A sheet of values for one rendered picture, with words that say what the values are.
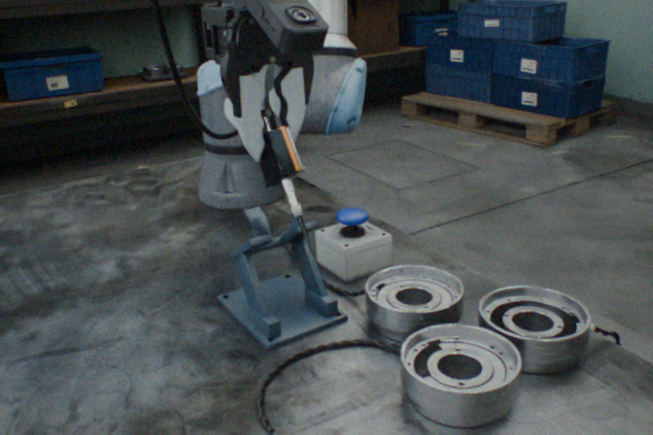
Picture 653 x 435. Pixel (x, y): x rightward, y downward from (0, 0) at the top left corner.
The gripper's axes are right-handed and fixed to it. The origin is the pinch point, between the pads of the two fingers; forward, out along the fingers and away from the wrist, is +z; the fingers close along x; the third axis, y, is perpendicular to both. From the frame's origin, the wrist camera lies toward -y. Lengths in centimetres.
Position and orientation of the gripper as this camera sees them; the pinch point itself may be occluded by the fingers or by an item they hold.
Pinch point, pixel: (274, 147)
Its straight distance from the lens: 68.0
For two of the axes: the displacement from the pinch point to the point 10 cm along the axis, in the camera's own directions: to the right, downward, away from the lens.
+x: -8.4, 2.2, -5.0
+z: 0.4, 9.4, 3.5
